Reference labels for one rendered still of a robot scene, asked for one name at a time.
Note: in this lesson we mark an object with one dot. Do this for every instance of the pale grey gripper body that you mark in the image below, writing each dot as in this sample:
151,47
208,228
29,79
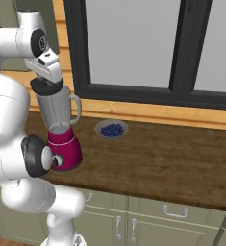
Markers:
48,71

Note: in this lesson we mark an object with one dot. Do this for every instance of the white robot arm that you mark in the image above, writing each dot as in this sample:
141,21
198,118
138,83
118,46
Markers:
8,105

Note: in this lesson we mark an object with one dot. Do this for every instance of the black blender lid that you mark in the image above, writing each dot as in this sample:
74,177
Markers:
47,88

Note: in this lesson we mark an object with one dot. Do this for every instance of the blender with magenta base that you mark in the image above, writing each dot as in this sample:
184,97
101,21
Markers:
63,149

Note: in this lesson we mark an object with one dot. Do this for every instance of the blueberries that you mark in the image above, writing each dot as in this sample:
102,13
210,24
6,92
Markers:
112,130

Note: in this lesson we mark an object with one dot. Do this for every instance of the grey bowl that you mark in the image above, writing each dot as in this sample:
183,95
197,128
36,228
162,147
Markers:
124,126

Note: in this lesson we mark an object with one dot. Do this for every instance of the green drawer front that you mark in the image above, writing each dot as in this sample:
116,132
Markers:
201,214
108,200

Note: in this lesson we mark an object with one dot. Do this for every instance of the green cupboard door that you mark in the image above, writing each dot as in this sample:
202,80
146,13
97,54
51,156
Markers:
15,224
175,235
98,229

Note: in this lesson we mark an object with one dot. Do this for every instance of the green wall cupboard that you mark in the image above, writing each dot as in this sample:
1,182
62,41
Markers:
52,19

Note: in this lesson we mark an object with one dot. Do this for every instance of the black window frame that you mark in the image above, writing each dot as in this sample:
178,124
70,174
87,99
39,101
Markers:
130,91

